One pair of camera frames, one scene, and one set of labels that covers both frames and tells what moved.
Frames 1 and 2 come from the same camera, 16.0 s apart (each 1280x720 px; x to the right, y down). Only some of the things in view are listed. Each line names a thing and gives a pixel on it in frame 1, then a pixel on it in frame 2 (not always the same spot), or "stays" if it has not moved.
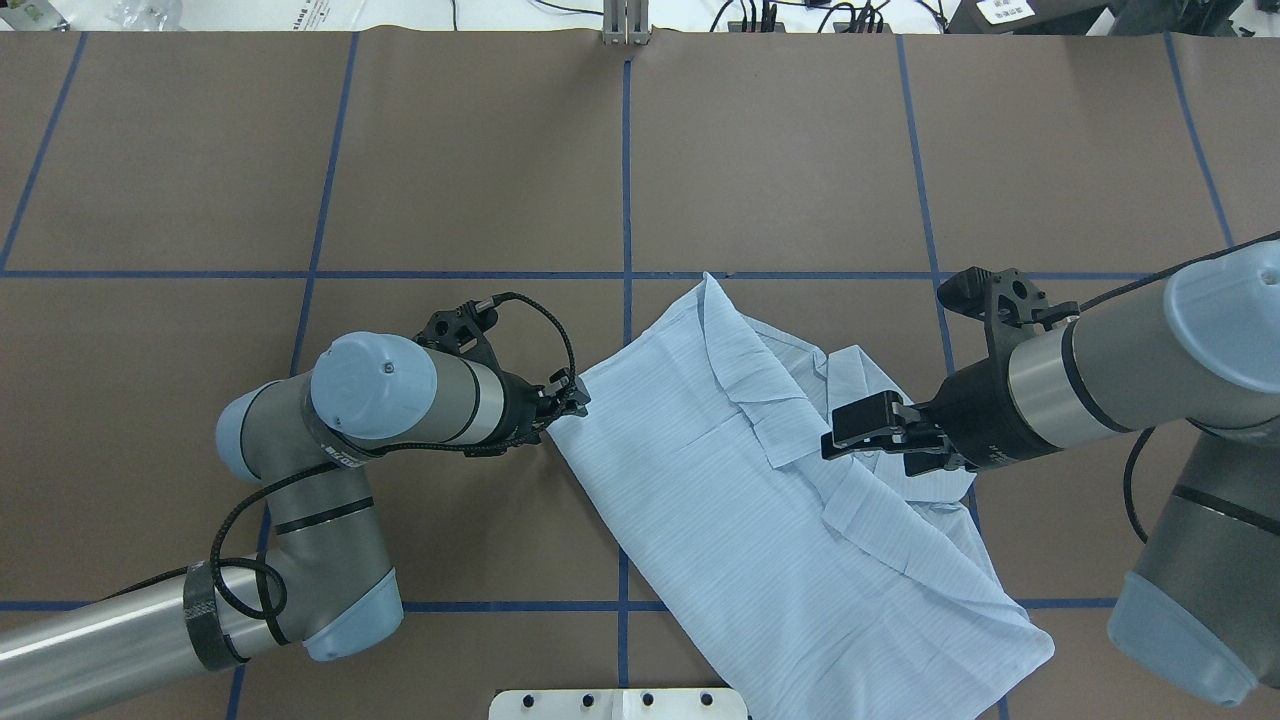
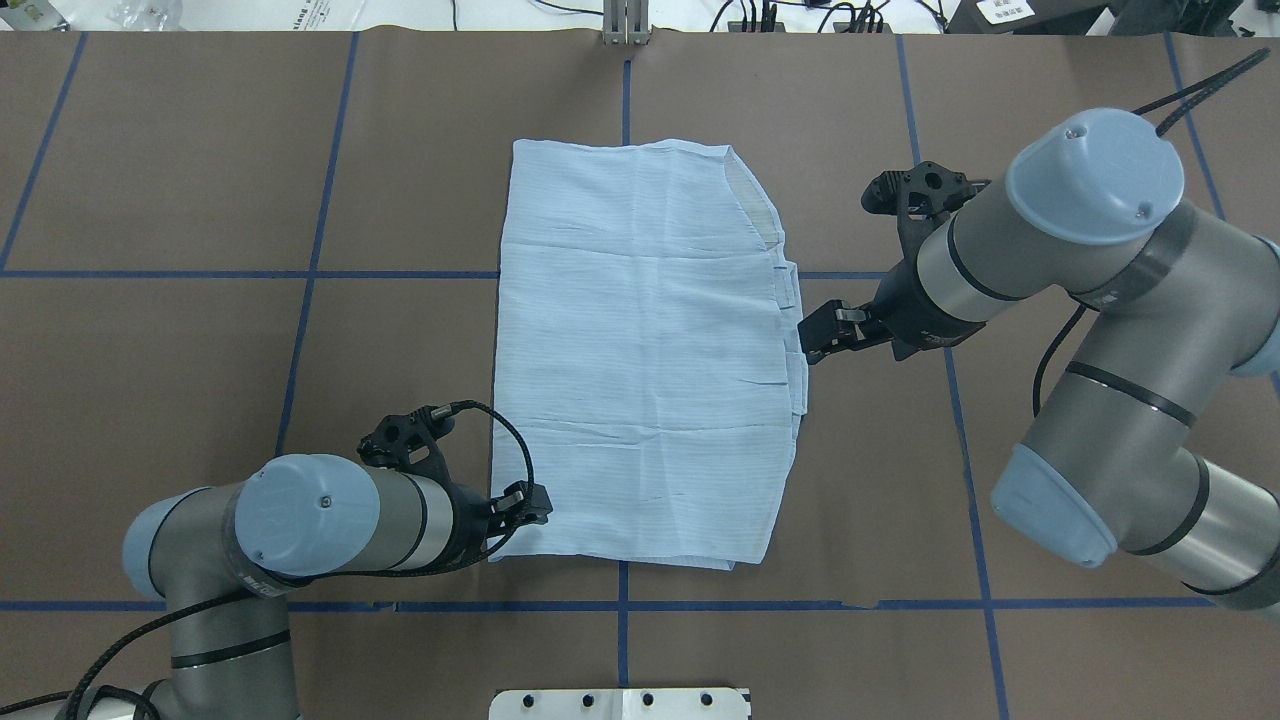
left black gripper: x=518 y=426 → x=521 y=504
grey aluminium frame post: x=626 y=22 stays
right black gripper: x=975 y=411 → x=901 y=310
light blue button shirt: x=783 y=585 → x=650 y=358
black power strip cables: x=861 y=19 stays
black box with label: x=1034 y=17 stays
